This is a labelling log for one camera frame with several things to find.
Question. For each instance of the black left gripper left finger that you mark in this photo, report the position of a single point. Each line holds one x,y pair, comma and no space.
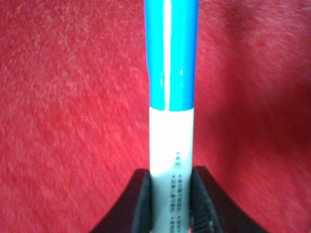
132,213

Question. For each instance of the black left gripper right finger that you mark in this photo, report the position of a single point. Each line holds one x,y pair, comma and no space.
213,211

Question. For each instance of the blue and white marker pen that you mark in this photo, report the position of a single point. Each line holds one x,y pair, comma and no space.
171,34

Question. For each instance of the red velvet tablecloth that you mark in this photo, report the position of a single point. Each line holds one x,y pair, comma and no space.
74,109

